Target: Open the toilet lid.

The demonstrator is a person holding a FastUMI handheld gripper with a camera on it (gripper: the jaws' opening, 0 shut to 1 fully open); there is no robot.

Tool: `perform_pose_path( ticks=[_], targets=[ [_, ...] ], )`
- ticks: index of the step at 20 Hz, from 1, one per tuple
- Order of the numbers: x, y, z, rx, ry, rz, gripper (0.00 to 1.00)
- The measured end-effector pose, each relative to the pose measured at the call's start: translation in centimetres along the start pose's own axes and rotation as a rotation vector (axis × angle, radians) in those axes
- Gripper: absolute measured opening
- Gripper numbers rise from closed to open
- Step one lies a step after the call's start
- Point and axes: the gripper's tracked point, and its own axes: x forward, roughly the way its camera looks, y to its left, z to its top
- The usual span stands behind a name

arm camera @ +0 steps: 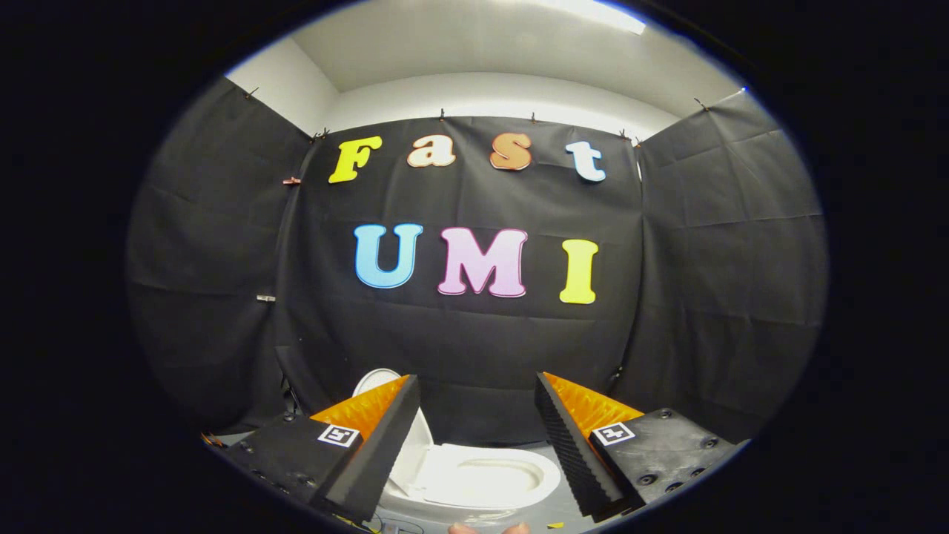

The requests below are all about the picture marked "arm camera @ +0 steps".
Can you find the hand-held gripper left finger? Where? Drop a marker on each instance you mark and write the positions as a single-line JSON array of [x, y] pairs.
[[382, 445]]

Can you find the white toilet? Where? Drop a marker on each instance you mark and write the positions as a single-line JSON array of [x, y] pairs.
[[534, 482]]

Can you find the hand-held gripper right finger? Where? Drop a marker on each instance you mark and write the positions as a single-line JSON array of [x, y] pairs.
[[571, 445]]

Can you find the black backdrop cloth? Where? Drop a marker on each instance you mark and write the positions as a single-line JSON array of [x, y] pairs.
[[474, 341]]

